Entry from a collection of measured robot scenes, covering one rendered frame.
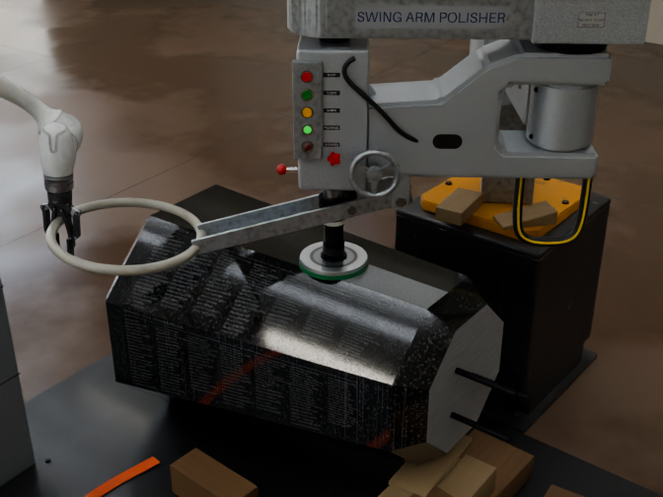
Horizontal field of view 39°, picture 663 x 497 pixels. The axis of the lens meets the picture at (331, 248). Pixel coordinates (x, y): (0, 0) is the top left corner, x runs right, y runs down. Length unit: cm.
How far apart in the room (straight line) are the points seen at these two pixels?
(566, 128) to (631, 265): 223
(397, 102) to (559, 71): 45
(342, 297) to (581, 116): 87
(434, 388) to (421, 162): 65
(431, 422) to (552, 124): 93
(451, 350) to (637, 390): 136
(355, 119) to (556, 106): 56
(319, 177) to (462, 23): 59
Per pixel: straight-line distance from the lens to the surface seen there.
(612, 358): 417
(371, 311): 283
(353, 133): 269
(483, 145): 274
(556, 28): 263
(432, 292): 285
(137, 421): 371
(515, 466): 335
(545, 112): 276
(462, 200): 343
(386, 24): 260
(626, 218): 540
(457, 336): 281
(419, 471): 312
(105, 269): 283
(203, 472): 326
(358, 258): 297
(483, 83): 267
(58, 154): 299
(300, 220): 286
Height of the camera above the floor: 226
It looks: 28 degrees down
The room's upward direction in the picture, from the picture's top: straight up
